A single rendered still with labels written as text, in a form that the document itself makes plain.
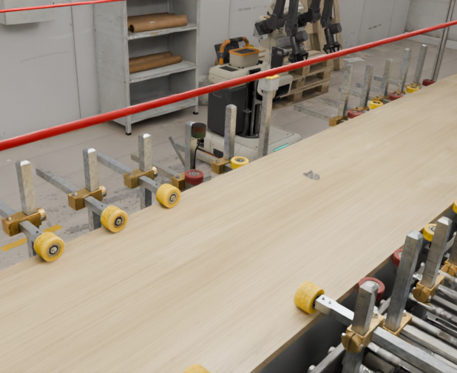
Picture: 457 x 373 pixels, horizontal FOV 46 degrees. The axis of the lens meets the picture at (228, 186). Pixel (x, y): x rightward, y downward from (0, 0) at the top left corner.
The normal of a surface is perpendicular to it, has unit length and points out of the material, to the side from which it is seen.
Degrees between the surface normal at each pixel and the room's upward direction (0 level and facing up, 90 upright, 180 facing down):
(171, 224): 0
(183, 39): 90
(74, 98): 90
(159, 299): 0
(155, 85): 90
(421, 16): 90
